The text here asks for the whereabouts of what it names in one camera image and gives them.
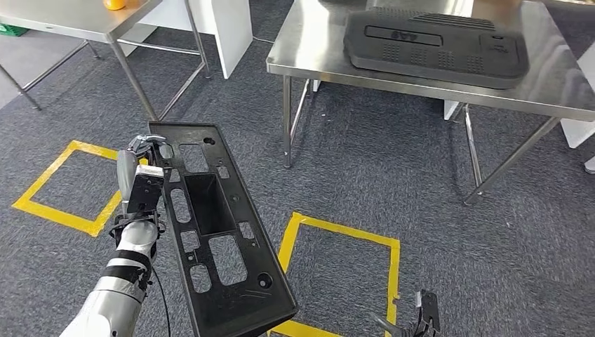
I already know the stainless steel workbench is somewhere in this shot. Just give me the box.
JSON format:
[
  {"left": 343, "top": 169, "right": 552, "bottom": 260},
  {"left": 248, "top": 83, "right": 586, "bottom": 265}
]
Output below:
[{"left": 265, "top": 0, "right": 595, "bottom": 207}]

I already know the stainless steel table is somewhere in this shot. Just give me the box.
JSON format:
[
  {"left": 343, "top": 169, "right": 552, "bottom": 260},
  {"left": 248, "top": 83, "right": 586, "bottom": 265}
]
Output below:
[{"left": 0, "top": 0, "right": 213, "bottom": 122}]

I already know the green plastic crate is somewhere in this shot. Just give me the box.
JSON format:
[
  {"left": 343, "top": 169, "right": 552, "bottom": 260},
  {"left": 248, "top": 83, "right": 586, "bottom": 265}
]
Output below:
[{"left": 0, "top": 22, "right": 30, "bottom": 39}]

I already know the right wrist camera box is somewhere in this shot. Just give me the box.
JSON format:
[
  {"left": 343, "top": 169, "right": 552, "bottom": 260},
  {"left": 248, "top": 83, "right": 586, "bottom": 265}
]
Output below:
[{"left": 414, "top": 289, "right": 442, "bottom": 337}]

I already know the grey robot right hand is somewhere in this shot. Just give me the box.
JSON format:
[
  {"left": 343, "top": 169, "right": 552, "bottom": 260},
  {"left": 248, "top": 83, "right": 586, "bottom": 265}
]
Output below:
[{"left": 370, "top": 312, "right": 418, "bottom": 337}]

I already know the black plastic panel part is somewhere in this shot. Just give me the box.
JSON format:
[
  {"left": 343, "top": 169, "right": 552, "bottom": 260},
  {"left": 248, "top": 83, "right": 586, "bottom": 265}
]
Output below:
[{"left": 147, "top": 121, "right": 300, "bottom": 337}]

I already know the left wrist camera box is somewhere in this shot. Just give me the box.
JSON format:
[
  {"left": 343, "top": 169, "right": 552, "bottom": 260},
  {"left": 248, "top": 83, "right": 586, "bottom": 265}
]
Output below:
[{"left": 126, "top": 164, "right": 166, "bottom": 216}]

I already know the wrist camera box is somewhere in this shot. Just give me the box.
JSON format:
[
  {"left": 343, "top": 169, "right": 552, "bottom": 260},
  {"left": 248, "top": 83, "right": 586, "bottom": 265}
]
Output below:
[
  {"left": 126, "top": 164, "right": 166, "bottom": 216},
  {"left": 414, "top": 289, "right": 442, "bottom": 337}
]

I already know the large black moulded panel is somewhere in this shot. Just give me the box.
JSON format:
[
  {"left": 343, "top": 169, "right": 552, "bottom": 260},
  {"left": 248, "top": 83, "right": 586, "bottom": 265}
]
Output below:
[{"left": 343, "top": 6, "right": 531, "bottom": 91}]

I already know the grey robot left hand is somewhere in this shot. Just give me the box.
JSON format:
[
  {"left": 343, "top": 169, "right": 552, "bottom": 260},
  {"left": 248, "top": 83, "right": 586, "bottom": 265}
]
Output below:
[{"left": 116, "top": 133, "right": 167, "bottom": 214}]

